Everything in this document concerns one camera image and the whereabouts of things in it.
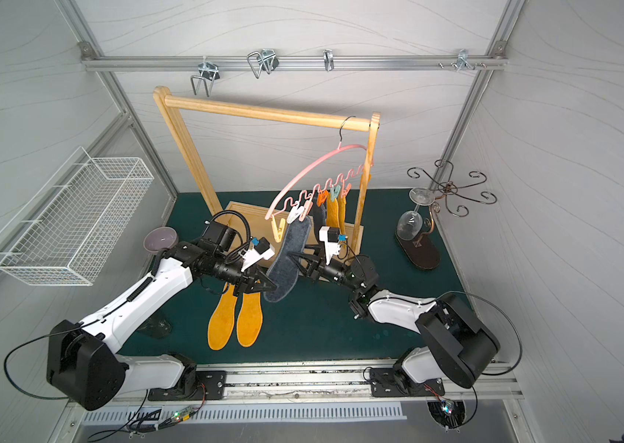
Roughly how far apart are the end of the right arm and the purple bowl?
0.55 meters

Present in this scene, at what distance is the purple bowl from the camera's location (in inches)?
39.0

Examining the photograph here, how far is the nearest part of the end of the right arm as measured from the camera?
0.67 metres
